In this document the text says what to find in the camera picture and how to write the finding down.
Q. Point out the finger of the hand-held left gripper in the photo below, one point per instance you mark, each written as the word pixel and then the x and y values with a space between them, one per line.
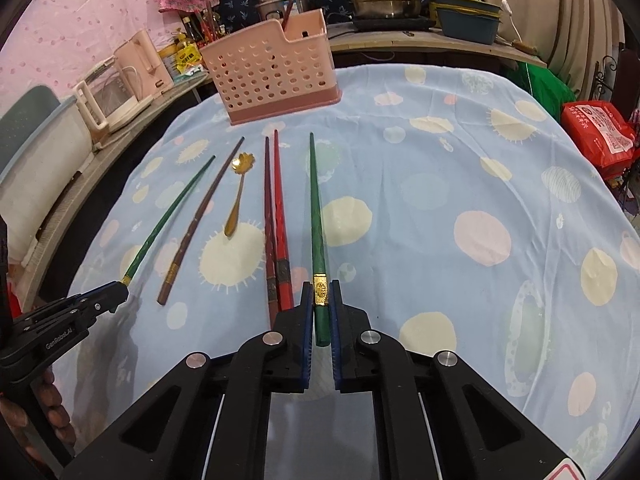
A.
pixel 107 290
pixel 102 305

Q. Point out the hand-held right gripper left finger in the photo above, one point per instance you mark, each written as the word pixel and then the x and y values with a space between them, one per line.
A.
pixel 306 350

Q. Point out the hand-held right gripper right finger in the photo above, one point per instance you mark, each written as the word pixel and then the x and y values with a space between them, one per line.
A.
pixel 336 350

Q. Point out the green chopstick gold band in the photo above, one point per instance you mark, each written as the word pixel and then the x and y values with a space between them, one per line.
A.
pixel 150 241

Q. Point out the pink perforated utensil holder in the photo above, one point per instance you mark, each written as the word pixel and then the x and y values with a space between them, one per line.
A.
pixel 270 75

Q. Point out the purple chopstick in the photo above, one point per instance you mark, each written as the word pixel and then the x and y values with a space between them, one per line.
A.
pixel 216 25

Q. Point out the person's left hand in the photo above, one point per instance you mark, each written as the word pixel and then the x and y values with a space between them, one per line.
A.
pixel 60 420

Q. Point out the dark red chopstick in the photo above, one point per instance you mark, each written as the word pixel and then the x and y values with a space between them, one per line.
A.
pixel 270 220

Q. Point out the gold flower spoon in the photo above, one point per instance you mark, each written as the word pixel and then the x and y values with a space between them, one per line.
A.
pixel 231 225

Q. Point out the white glass kettle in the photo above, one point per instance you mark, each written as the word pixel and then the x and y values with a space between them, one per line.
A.
pixel 110 95

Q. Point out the blue dotted tablecloth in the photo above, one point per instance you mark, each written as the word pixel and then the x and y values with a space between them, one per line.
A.
pixel 450 185

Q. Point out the pink electric kettle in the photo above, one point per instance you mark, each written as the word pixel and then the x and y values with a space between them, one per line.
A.
pixel 142 65

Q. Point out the white green packet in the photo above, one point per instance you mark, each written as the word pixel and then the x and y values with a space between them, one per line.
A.
pixel 192 71

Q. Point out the yellow label oil bottle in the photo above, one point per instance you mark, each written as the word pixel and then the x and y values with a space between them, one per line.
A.
pixel 187 55

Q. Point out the pink dotted cloth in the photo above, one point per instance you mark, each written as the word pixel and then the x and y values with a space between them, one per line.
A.
pixel 75 20

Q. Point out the black induction cooker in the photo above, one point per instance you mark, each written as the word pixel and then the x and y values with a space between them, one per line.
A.
pixel 392 23

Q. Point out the silver rice cooker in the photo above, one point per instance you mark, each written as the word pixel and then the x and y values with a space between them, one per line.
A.
pixel 272 2

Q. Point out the green plastic bag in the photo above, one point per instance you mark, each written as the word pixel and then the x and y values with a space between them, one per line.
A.
pixel 545 90

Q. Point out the red plastic bag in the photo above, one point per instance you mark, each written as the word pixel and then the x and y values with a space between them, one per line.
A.
pixel 597 132

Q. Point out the blue rectangular basin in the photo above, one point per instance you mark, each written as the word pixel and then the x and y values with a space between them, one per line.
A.
pixel 470 30

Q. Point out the teal yellow-rimmed basin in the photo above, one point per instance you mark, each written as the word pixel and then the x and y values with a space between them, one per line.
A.
pixel 465 2

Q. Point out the beige curtain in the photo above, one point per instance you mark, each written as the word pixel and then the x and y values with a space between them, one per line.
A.
pixel 550 5

